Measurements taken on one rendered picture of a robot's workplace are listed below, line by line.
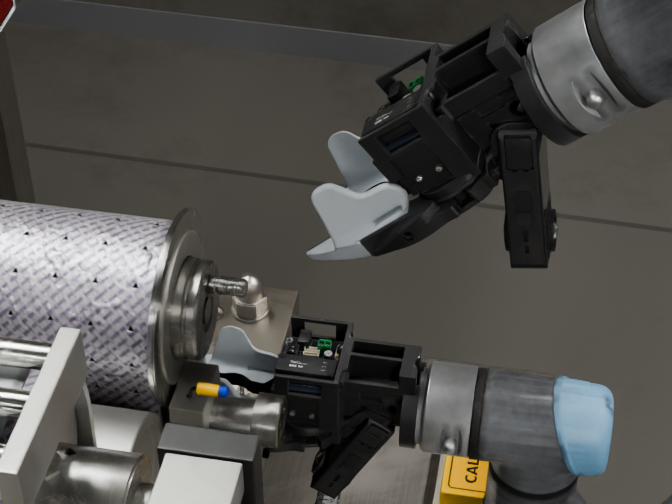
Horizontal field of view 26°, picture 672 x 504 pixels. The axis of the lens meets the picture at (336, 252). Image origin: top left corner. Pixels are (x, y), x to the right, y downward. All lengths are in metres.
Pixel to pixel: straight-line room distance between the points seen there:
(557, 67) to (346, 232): 0.19
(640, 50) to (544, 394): 0.39
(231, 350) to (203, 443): 0.50
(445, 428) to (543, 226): 0.27
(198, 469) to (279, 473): 0.70
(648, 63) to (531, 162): 0.11
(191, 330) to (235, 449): 0.32
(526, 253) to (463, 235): 2.08
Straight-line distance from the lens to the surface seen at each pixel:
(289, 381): 1.17
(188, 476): 0.73
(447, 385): 1.17
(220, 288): 1.06
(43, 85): 3.52
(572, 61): 0.87
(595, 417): 1.16
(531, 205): 0.94
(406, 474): 1.42
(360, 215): 0.96
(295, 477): 1.42
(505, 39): 0.89
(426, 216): 0.93
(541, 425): 1.16
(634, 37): 0.86
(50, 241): 1.06
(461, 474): 1.40
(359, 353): 1.17
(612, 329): 2.88
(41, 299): 1.05
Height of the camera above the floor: 2.00
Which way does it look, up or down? 42 degrees down
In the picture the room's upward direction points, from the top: straight up
